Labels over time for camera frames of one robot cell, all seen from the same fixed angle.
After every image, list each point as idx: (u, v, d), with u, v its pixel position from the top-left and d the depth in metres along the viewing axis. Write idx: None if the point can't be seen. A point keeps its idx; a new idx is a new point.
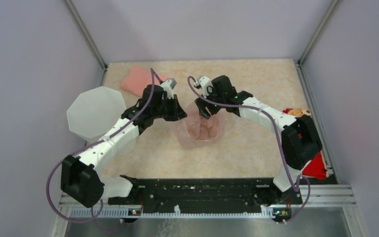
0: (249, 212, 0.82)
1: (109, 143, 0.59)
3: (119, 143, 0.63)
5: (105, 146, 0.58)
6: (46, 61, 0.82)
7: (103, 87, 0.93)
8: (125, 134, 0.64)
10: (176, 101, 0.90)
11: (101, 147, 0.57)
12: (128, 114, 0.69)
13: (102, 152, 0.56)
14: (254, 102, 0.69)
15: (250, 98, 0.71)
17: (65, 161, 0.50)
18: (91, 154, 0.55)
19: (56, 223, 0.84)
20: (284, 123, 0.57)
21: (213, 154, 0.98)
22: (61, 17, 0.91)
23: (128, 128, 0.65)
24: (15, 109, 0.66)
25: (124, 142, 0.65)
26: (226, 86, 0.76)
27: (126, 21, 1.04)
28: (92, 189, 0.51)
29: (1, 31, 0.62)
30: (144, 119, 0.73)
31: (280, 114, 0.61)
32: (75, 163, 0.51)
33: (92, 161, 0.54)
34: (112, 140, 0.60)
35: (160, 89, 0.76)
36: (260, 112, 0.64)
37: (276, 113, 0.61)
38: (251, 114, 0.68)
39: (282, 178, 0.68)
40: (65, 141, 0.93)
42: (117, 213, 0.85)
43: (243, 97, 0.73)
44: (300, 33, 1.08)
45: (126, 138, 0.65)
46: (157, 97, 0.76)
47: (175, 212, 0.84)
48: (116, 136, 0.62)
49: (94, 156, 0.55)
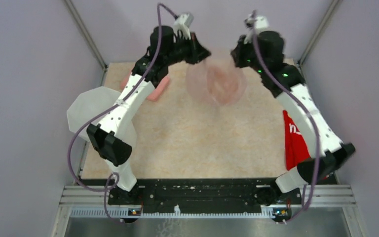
0: (249, 212, 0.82)
1: (125, 107, 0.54)
3: (134, 104, 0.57)
5: (122, 110, 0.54)
6: (46, 61, 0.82)
7: (103, 87, 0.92)
8: (138, 94, 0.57)
10: (195, 43, 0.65)
11: (117, 112, 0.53)
12: (139, 67, 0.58)
13: (121, 118, 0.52)
14: (304, 95, 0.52)
15: (301, 87, 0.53)
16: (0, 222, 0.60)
17: (89, 128, 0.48)
18: (109, 120, 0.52)
19: (56, 223, 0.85)
20: (327, 146, 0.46)
21: (213, 154, 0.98)
22: (61, 18, 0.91)
23: (141, 86, 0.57)
24: (15, 110, 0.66)
25: (139, 102, 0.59)
26: (273, 38, 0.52)
27: (127, 21, 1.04)
28: (122, 151, 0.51)
29: (1, 33, 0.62)
30: (157, 69, 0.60)
31: (326, 131, 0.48)
32: (97, 130, 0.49)
33: (111, 128, 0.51)
34: (127, 104, 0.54)
35: (170, 32, 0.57)
36: (307, 117, 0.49)
37: (323, 128, 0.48)
38: (293, 109, 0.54)
39: (286, 180, 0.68)
40: (65, 141, 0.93)
42: (117, 213, 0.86)
43: (292, 80, 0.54)
44: (299, 34, 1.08)
45: (142, 96, 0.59)
46: (166, 43, 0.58)
47: (175, 212, 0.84)
48: (130, 98, 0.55)
49: (113, 122, 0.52)
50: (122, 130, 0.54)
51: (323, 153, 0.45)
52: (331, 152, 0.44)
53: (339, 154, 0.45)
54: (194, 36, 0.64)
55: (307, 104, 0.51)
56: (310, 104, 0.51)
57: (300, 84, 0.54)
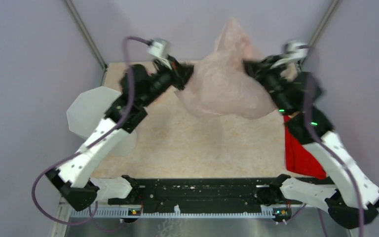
0: (249, 212, 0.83)
1: (89, 155, 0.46)
3: (102, 151, 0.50)
5: (84, 159, 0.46)
6: (46, 61, 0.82)
7: (103, 87, 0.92)
8: (106, 141, 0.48)
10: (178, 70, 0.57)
11: (81, 160, 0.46)
12: (112, 110, 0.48)
13: (81, 167, 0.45)
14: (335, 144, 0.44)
15: (332, 134, 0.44)
16: None
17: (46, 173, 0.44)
18: (69, 168, 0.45)
19: (55, 223, 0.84)
20: (367, 198, 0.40)
21: (213, 154, 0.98)
22: (60, 18, 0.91)
23: (109, 135, 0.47)
24: (15, 110, 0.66)
25: (109, 148, 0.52)
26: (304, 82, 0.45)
27: (126, 21, 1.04)
28: (80, 200, 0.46)
29: (1, 33, 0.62)
30: (131, 115, 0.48)
31: (364, 180, 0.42)
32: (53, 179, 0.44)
33: (70, 177, 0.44)
34: (91, 152, 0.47)
35: (142, 78, 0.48)
36: (344, 170, 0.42)
37: (360, 178, 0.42)
38: (324, 158, 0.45)
39: (296, 194, 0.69)
40: (65, 141, 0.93)
42: (117, 213, 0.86)
43: (321, 129, 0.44)
44: (300, 33, 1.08)
45: (109, 144, 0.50)
46: (141, 88, 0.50)
47: (175, 212, 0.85)
48: (95, 145, 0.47)
49: (73, 172, 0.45)
50: (84, 180, 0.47)
51: (365, 206, 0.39)
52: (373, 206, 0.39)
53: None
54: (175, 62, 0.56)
55: (342, 154, 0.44)
56: (347, 153, 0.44)
57: (329, 132, 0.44)
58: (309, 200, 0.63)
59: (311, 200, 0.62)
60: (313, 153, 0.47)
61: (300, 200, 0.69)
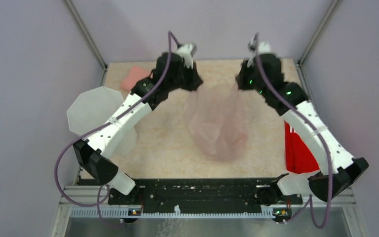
0: (249, 212, 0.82)
1: (117, 126, 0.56)
3: (129, 124, 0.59)
5: (113, 129, 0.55)
6: (46, 61, 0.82)
7: (104, 87, 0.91)
8: (133, 114, 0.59)
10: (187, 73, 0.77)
11: (108, 130, 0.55)
12: (139, 87, 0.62)
13: (110, 136, 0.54)
14: (310, 112, 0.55)
15: (306, 103, 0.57)
16: None
17: (77, 143, 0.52)
18: (98, 138, 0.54)
19: (56, 223, 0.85)
20: (340, 164, 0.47)
21: (213, 154, 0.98)
22: (61, 18, 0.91)
23: (137, 108, 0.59)
24: (16, 111, 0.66)
25: (135, 120, 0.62)
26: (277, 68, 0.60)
27: (127, 20, 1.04)
28: (103, 172, 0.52)
29: (2, 33, 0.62)
30: (157, 92, 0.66)
31: (336, 147, 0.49)
32: (84, 146, 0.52)
33: (99, 145, 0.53)
34: (120, 123, 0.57)
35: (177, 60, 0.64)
36: (316, 135, 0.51)
37: (333, 144, 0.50)
38: (298, 124, 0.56)
39: (289, 185, 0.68)
40: (65, 141, 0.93)
42: (117, 213, 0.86)
43: (296, 98, 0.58)
44: (299, 34, 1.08)
45: (135, 117, 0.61)
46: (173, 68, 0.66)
47: (175, 212, 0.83)
48: (123, 117, 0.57)
49: (102, 140, 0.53)
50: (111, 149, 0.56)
51: (336, 171, 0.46)
52: (344, 171, 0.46)
53: (354, 172, 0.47)
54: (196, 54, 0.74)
55: (313, 121, 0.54)
56: (318, 122, 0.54)
57: (304, 101, 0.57)
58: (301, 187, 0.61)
59: (302, 187, 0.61)
60: (288, 120, 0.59)
61: (294, 192, 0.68)
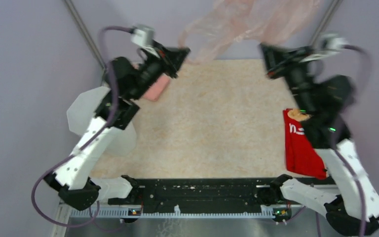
0: (249, 212, 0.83)
1: (83, 157, 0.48)
3: (96, 151, 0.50)
5: (79, 160, 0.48)
6: (46, 61, 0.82)
7: (105, 88, 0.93)
8: (98, 141, 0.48)
10: (167, 57, 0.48)
11: (75, 162, 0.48)
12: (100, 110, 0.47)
13: (76, 169, 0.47)
14: (350, 153, 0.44)
15: (346, 143, 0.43)
16: None
17: (46, 178, 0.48)
18: (65, 171, 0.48)
19: (55, 223, 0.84)
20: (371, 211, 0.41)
21: (213, 154, 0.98)
22: (61, 18, 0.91)
23: (101, 134, 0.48)
24: (15, 111, 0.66)
25: (102, 147, 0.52)
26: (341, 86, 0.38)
27: (126, 20, 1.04)
28: (81, 200, 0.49)
29: (2, 33, 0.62)
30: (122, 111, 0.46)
31: (371, 193, 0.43)
32: (53, 182, 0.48)
33: (67, 180, 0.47)
34: (85, 153, 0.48)
35: (125, 73, 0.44)
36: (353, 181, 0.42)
37: (367, 189, 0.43)
38: (334, 163, 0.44)
39: (293, 195, 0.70)
40: (64, 141, 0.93)
42: (117, 213, 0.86)
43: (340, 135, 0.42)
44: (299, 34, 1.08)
45: (105, 141, 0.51)
46: (127, 84, 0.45)
47: (175, 212, 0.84)
48: (88, 146, 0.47)
49: (69, 174, 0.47)
50: (82, 179, 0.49)
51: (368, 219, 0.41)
52: (376, 221, 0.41)
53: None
54: (164, 50, 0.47)
55: (353, 164, 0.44)
56: (358, 164, 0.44)
57: (346, 139, 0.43)
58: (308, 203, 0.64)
59: (310, 203, 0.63)
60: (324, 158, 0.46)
61: (296, 200, 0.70)
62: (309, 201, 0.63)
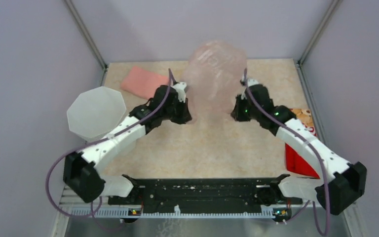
0: (249, 212, 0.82)
1: (113, 141, 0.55)
3: (123, 143, 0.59)
5: (109, 144, 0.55)
6: (46, 61, 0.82)
7: (103, 87, 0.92)
8: (130, 134, 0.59)
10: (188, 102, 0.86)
11: (105, 144, 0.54)
12: (137, 112, 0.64)
13: (106, 150, 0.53)
14: (297, 127, 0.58)
15: (294, 120, 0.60)
16: (0, 222, 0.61)
17: (70, 155, 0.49)
18: (93, 150, 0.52)
19: (56, 223, 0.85)
20: (334, 169, 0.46)
21: (213, 154, 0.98)
22: (61, 19, 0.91)
23: (134, 128, 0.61)
24: (15, 111, 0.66)
25: (125, 143, 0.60)
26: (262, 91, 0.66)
27: (126, 21, 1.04)
28: (93, 185, 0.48)
29: (2, 34, 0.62)
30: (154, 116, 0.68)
31: (329, 154, 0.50)
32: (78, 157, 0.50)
33: (94, 158, 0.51)
34: (117, 139, 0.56)
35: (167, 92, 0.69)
36: (306, 145, 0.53)
37: (324, 151, 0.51)
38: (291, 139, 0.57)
39: (293, 191, 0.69)
40: (65, 142, 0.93)
42: (117, 213, 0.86)
43: (285, 116, 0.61)
44: (299, 34, 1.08)
45: (131, 137, 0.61)
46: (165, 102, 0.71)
47: (175, 212, 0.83)
48: (121, 134, 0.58)
49: (97, 153, 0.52)
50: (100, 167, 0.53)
51: (333, 176, 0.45)
52: (341, 175, 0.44)
53: (353, 178, 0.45)
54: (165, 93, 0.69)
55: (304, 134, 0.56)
56: (306, 133, 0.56)
57: (292, 118, 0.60)
58: (305, 195, 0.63)
59: (306, 193, 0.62)
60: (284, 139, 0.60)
61: (295, 194, 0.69)
62: (305, 192, 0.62)
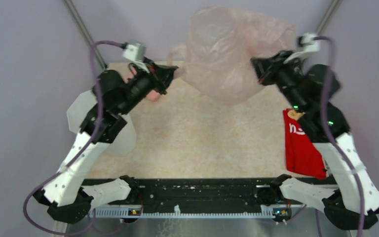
0: (249, 212, 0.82)
1: (69, 174, 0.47)
3: (86, 164, 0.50)
5: (65, 177, 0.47)
6: (46, 61, 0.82)
7: None
8: (85, 158, 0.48)
10: (157, 74, 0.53)
11: (61, 179, 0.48)
12: (88, 124, 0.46)
13: (64, 186, 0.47)
14: (349, 147, 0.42)
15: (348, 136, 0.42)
16: (0, 222, 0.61)
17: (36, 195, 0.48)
18: (53, 188, 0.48)
19: (55, 223, 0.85)
20: (370, 206, 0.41)
21: (213, 154, 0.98)
22: (61, 18, 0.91)
23: (89, 149, 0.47)
24: (16, 111, 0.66)
25: (92, 160, 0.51)
26: (324, 74, 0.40)
27: (126, 20, 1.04)
28: (71, 217, 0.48)
29: (2, 33, 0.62)
30: (108, 125, 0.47)
31: (369, 187, 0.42)
32: (43, 199, 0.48)
33: (55, 198, 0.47)
34: (71, 171, 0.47)
35: (114, 84, 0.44)
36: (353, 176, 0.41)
37: (367, 184, 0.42)
38: (331, 154, 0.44)
39: (292, 193, 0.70)
40: (65, 142, 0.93)
42: (117, 213, 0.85)
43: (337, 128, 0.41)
44: (300, 33, 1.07)
45: (92, 156, 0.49)
46: (116, 95, 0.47)
47: (175, 212, 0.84)
48: (74, 163, 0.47)
49: (57, 190, 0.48)
50: (71, 193, 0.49)
51: (365, 213, 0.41)
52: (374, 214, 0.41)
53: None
54: (154, 65, 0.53)
55: (352, 157, 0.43)
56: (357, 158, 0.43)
57: (345, 134, 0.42)
58: (306, 199, 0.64)
59: (307, 199, 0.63)
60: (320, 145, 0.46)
61: (294, 197, 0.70)
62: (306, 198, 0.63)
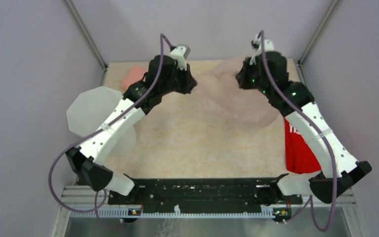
0: (249, 212, 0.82)
1: (109, 132, 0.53)
3: (121, 130, 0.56)
5: (105, 135, 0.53)
6: (46, 61, 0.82)
7: (103, 87, 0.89)
8: (126, 120, 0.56)
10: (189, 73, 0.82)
11: (100, 136, 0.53)
12: (132, 92, 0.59)
13: (102, 143, 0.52)
14: (315, 114, 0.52)
15: (312, 105, 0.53)
16: None
17: (70, 150, 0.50)
18: (90, 144, 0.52)
19: (56, 223, 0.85)
20: (343, 168, 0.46)
21: (213, 154, 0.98)
22: (61, 18, 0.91)
23: (130, 113, 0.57)
24: (16, 111, 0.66)
25: (126, 127, 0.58)
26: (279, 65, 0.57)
27: (126, 20, 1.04)
28: (96, 178, 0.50)
29: (1, 33, 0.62)
30: (148, 95, 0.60)
31: (341, 150, 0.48)
32: (76, 154, 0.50)
33: (92, 152, 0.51)
34: (112, 129, 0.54)
35: (169, 61, 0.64)
36: (320, 138, 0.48)
37: (337, 148, 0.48)
38: (303, 125, 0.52)
39: (289, 185, 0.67)
40: (65, 141, 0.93)
42: (117, 213, 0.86)
43: (301, 99, 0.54)
44: (300, 34, 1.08)
45: (129, 122, 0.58)
46: (165, 72, 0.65)
47: (175, 212, 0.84)
48: (116, 122, 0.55)
49: (94, 146, 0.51)
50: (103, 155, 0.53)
51: (340, 175, 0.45)
52: (348, 174, 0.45)
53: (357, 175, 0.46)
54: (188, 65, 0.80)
55: (319, 124, 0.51)
56: (323, 124, 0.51)
57: (310, 103, 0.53)
58: (301, 189, 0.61)
59: (302, 188, 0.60)
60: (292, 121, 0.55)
61: (293, 192, 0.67)
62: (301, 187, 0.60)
